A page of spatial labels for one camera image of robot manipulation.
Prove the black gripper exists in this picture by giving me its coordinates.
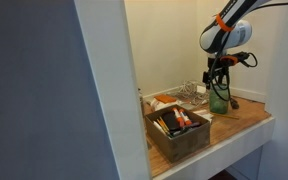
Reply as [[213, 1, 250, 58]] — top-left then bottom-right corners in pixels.
[[202, 65, 232, 92]]

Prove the green glass jar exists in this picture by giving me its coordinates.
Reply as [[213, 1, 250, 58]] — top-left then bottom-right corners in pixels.
[[208, 84, 230, 115]]

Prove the white desk with wooden top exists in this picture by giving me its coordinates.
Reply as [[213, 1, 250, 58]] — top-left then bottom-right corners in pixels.
[[147, 96, 277, 180]]

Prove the loose yellow pencil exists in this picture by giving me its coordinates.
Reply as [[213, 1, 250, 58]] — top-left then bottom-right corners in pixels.
[[212, 112, 241, 121]]

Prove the glue stick with orange cap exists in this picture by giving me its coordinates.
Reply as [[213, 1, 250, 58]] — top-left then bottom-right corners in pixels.
[[178, 108, 193, 127], [172, 107, 186, 128]]

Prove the orange notebook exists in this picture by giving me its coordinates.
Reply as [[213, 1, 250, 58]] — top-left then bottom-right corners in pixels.
[[153, 94, 178, 105]]

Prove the black glasses case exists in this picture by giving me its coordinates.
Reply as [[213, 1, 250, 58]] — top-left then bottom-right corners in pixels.
[[160, 111, 182, 132]]

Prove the brown cardboard box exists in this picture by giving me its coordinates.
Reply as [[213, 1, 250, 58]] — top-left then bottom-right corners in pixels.
[[144, 104, 212, 164]]

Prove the white marker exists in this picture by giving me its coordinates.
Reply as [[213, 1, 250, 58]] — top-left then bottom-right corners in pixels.
[[152, 120, 166, 136]]

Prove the white pillar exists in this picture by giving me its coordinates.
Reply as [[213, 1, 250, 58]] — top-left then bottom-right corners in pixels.
[[73, 0, 152, 180]]

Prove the black hanging cable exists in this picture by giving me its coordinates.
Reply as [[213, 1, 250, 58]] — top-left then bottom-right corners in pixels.
[[207, 33, 241, 111]]

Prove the white cable tangle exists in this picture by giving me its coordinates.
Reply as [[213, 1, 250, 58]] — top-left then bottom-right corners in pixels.
[[174, 79, 211, 106]]

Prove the orange strap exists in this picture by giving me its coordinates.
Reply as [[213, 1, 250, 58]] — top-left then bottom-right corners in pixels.
[[214, 13, 235, 33]]

